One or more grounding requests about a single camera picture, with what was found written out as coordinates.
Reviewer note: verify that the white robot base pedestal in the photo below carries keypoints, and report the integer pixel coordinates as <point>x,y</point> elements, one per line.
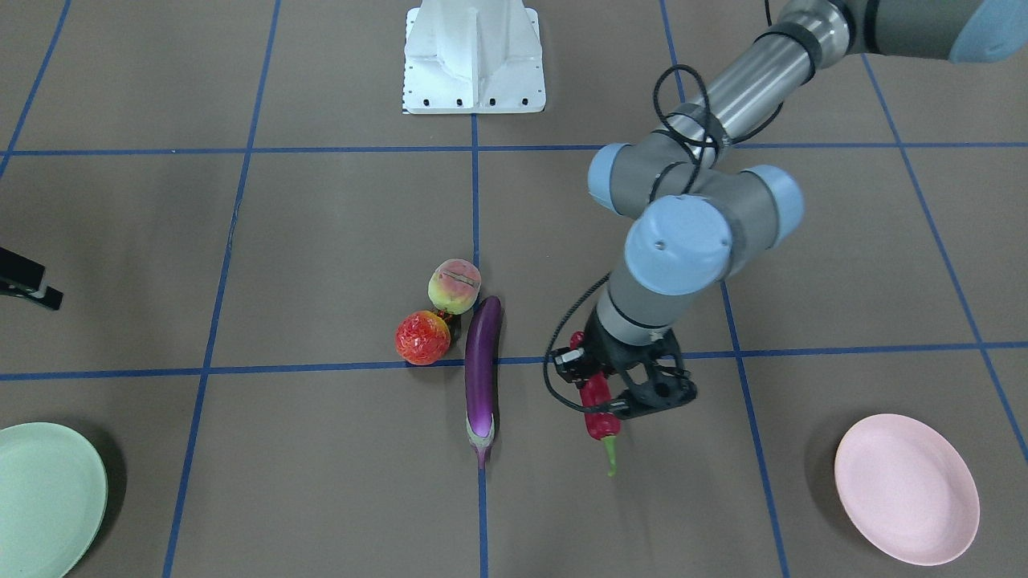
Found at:
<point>473,58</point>

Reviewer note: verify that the red orange pomegranate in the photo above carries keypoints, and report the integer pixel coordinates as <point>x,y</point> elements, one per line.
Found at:
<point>422,338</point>

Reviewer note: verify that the pink plate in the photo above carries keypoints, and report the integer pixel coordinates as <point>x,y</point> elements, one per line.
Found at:
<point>907,490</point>

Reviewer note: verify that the red chili pepper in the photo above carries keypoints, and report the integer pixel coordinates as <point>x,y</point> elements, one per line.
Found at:
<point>598,417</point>

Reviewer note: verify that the purple eggplant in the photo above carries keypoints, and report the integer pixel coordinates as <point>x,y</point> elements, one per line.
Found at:
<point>480,383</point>

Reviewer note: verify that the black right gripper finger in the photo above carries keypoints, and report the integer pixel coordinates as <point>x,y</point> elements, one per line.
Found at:
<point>23,278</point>

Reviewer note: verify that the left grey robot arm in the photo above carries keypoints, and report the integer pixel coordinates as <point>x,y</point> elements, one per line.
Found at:
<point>694,226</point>

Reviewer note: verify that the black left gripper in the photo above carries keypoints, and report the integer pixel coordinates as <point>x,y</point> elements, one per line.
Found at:
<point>604,351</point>

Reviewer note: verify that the yellow pink peach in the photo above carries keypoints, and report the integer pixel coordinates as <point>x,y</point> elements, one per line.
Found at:
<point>454,286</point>

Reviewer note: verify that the mint green plate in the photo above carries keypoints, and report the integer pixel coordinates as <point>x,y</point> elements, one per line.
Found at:
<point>54,493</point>

